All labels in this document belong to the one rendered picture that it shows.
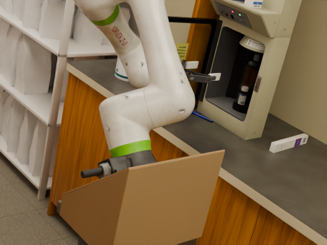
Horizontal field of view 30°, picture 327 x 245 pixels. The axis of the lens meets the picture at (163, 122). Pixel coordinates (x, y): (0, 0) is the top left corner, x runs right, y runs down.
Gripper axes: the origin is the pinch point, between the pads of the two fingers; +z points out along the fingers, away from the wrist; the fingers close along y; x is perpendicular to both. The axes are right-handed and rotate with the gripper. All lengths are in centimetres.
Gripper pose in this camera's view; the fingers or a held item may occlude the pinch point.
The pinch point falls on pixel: (206, 70)
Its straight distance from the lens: 254.0
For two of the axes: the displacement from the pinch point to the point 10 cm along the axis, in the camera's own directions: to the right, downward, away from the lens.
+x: -2.1, 9.0, 3.8
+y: -6.3, -4.2, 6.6
